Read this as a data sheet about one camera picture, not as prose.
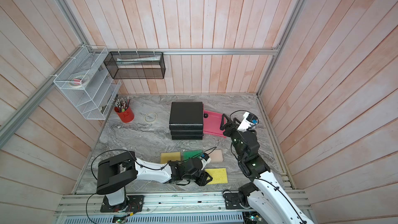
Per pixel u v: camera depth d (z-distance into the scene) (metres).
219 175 0.80
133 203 0.74
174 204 0.75
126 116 1.00
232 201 0.73
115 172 0.48
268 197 0.48
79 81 0.74
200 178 0.71
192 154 0.90
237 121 0.72
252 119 0.59
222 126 0.65
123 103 0.93
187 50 0.96
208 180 0.76
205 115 0.88
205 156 0.76
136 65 0.99
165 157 0.89
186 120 0.84
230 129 0.62
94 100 0.78
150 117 1.07
